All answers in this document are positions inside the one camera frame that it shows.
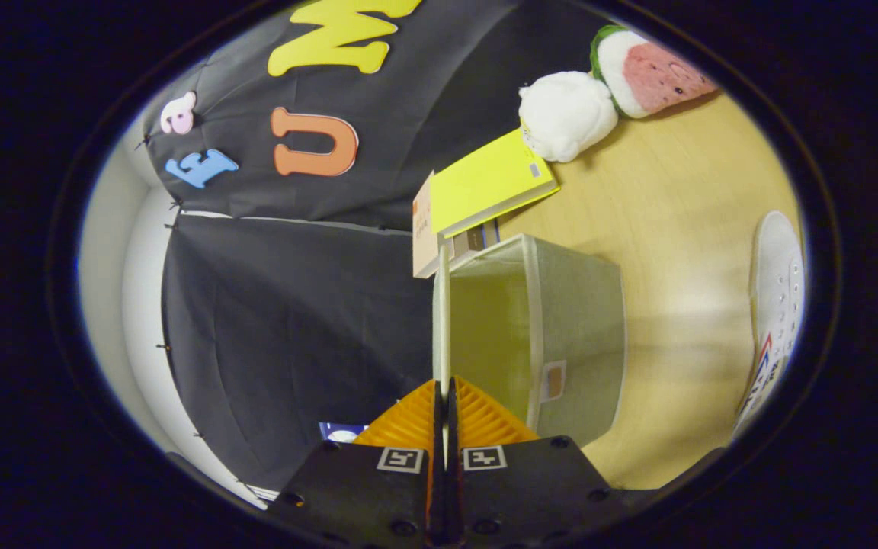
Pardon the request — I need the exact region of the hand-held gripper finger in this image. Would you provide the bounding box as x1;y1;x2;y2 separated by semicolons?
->
448;376;630;546
268;379;446;546

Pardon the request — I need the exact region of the pale fabric storage box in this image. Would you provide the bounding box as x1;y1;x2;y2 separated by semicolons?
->
431;233;627;467

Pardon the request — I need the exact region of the white canvas shoe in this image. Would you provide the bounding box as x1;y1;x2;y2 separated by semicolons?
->
732;211;806;439

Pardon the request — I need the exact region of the blue printed board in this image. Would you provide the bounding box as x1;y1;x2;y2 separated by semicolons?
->
319;422;370;444

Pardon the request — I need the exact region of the beige book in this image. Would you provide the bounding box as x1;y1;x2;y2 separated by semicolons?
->
412;172;441;279

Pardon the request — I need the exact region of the yellow book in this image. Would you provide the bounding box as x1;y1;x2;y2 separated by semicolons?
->
430;128;560;239

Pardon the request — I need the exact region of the white plush toy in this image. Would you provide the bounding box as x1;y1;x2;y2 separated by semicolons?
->
518;71;620;163

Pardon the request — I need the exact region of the watermelon slice plush toy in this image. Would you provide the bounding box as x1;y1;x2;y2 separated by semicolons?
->
590;24;718;119

